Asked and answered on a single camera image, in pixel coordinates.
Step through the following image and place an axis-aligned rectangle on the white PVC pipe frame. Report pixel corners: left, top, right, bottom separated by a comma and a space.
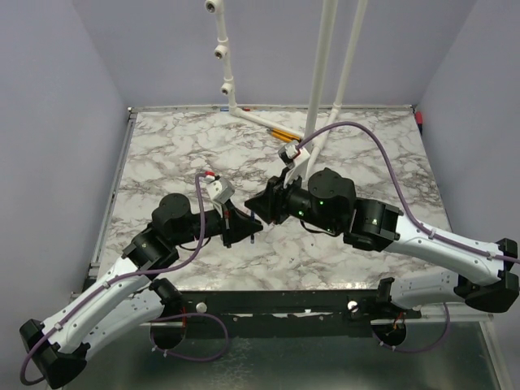
204, 0, 369, 176

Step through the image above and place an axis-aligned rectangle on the red black clamp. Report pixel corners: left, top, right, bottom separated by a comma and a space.
414, 110, 423, 134

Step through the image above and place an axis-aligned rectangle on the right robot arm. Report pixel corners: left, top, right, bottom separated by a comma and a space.
245, 168, 519, 318

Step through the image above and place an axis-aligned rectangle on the blue gel pen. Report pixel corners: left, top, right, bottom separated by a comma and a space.
250, 211, 256, 244

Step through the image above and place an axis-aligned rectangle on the yellow utility knife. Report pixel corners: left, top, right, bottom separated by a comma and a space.
267, 128, 301, 143

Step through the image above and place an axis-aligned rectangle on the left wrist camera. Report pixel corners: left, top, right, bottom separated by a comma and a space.
206, 178, 235, 204

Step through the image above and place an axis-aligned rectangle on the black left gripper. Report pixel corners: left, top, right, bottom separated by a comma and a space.
171, 197, 263, 248

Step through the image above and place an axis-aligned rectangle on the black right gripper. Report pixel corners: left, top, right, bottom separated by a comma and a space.
244, 167, 340, 236

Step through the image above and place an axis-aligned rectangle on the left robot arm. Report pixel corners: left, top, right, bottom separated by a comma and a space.
19, 193, 262, 389

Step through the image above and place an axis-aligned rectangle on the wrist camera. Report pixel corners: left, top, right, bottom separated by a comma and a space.
278, 141, 310, 188
206, 178, 235, 204

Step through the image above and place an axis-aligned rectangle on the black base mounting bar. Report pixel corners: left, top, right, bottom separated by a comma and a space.
149, 290, 422, 340

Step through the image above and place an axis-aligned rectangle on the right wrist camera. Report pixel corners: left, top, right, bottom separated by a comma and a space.
278, 141, 310, 188

